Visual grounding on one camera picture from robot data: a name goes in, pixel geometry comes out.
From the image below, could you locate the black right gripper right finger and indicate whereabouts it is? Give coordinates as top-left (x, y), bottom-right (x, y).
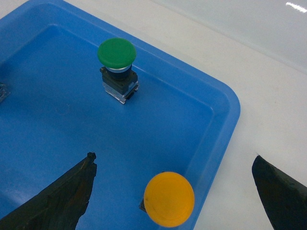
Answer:
top-left (252, 155), bottom-right (307, 230)

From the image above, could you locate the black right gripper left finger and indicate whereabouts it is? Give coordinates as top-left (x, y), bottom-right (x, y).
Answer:
top-left (0, 152), bottom-right (97, 230)

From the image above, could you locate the yellow mushroom push button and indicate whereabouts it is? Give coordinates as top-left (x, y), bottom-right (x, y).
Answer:
top-left (139, 172), bottom-right (195, 228)

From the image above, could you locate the red mushroom push button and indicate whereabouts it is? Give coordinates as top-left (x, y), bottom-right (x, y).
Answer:
top-left (0, 83), bottom-right (10, 103)

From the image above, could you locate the blue plastic tray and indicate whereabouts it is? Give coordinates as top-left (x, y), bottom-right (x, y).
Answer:
top-left (0, 0), bottom-right (240, 230)

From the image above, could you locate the green mushroom push button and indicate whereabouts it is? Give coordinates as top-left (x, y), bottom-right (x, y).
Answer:
top-left (97, 37), bottom-right (139, 104)

